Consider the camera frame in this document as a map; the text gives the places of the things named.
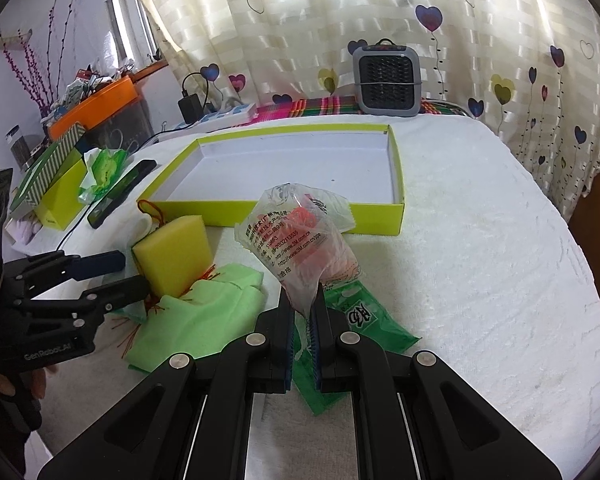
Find yellow box with striped lid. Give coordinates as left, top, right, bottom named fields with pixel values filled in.
left=9, top=122, right=87, bottom=213

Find clear plastic bag orange contents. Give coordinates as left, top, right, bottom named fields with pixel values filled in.
left=234, top=181, right=367, bottom=318

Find pink green plaid cloth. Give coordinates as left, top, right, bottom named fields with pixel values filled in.
left=257, top=95, right=473, bottom=121

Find black smartphone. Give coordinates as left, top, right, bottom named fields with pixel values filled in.
left=86, top=159, right=158, bottom=230

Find yellow-green cardboard box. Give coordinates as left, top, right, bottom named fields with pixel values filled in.
left=35, top=152, right=88, bottom=233

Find yellow sponge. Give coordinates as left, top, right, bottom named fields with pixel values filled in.
left=131, top=215, right=216, bottom=297

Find cream heart print curtain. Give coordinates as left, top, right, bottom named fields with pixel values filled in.
left=120, top=0, right=600, bottom=221

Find white blue power strip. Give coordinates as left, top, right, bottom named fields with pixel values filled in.
left=172, top=102, right=257, bottom=131

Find red knot tassel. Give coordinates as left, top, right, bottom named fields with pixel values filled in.
left=111, top=199, right=218, bottom=358

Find green plastic packet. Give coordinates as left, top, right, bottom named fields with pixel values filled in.
left=292, top=280, right=423, bottom=416

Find crumpled green plastic bag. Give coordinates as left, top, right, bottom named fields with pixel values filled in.
left=78, top=147, right=130, bottom=206

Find black charger adapter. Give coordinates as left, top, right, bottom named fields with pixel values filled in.
left=178, top=71, right=227, bottom=123

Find grey space heater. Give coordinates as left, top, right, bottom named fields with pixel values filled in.
left=351, top=39, right=423, bottom=118

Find yellow-green cardboard tray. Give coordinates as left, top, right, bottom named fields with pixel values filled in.
left=137, top=122, right=406, bottom=236

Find light green cloth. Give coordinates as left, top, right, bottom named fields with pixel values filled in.
left=125, top=262, right=266, bottom=375

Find purple decorative branches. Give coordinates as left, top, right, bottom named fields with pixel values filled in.
left=0, top=0, right=81, bottom=121

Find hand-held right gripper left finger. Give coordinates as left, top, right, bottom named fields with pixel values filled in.
left=36, top=290, right=296, bottom=480

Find glass jar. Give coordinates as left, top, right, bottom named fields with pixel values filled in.
left=6, top=126, right=31, bottom=171

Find brown window sill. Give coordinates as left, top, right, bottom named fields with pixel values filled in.
left=130, top=60, right=170, bottom=83

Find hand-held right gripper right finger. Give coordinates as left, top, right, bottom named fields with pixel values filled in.
left=310, top=282, right=563, bottom=480

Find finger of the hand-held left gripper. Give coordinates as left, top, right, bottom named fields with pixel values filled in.
left=15, top=274, right=151, bottom=333
left=0, top=250, right=127, bottom=292

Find pile of small packets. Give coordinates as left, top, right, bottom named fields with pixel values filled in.
left=62, top=57, right=136, bottom=111

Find metal window frame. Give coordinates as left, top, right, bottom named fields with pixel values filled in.
left=100, top=0, right=157, bottom=67

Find orange lidded storage bin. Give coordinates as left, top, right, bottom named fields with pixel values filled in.
left=47, top=76, right=153, bottom=156

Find pale pink cloth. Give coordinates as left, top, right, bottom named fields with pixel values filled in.
left=5, top=210, right=47, bottom=255

